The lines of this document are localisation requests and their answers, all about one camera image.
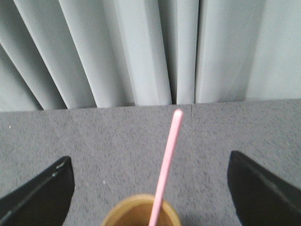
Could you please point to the grey curtain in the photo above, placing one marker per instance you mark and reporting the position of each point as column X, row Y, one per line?
column 64, row 54

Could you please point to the pink chopstick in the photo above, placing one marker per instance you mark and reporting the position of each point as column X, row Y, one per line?
column 166, row 165

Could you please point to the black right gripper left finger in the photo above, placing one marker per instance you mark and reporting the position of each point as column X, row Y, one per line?
column 42, row 201

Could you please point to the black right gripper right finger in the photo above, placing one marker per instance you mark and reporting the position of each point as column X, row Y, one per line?
column 260, row 197

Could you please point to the bamboo wooden cup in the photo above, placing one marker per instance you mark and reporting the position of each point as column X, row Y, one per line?
column 136, row 211

